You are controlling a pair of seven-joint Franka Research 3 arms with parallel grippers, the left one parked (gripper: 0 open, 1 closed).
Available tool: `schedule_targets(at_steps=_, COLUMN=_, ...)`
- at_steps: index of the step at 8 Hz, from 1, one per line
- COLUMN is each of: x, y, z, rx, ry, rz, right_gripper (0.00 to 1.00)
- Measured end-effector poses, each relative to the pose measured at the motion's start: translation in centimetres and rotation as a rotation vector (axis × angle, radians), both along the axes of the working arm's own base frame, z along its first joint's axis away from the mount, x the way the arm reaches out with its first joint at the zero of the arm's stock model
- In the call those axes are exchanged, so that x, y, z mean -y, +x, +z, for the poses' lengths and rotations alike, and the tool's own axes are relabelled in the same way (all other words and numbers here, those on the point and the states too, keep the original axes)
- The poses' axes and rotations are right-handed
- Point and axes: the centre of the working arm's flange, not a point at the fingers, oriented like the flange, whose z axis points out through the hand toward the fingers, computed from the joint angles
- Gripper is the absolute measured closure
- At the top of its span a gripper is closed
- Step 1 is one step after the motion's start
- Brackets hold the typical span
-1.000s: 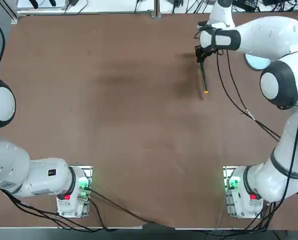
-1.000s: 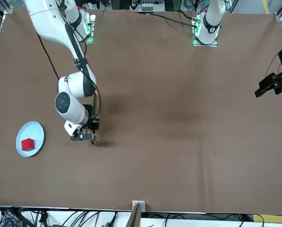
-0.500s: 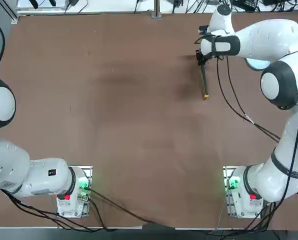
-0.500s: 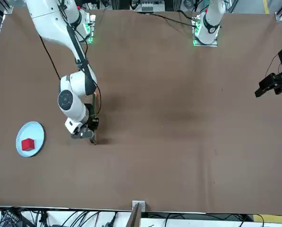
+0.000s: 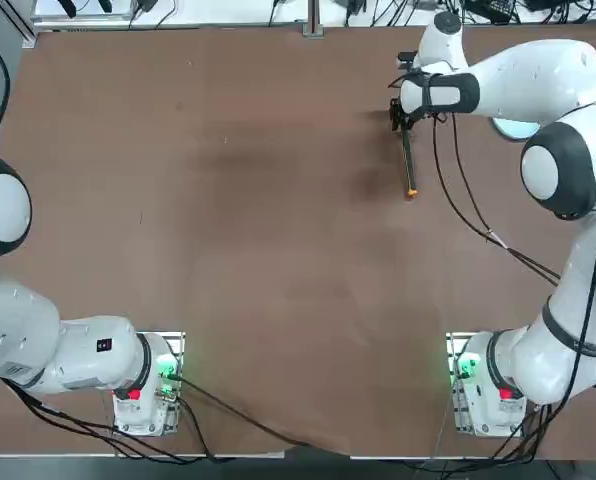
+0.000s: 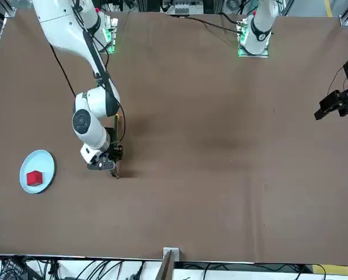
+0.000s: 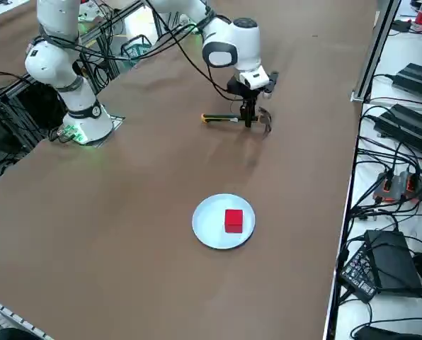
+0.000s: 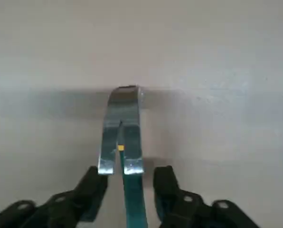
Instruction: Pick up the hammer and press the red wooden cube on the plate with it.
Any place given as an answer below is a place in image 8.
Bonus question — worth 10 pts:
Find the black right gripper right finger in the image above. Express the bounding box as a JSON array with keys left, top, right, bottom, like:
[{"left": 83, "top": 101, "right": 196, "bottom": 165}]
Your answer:
[{"left": 153, "top": 165, "right": 261, "bottom": 228}]

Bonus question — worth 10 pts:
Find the green handled claw hammer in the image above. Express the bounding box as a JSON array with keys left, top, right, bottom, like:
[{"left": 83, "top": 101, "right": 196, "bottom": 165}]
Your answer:
[{"left": 97, "top": 85, "right": 149, "bottom": 228}]

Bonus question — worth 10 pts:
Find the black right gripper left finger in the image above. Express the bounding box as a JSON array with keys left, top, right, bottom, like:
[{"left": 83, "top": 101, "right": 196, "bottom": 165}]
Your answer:
[{"left": 0, "top": 166, "right": 108, "bottom": 228}]

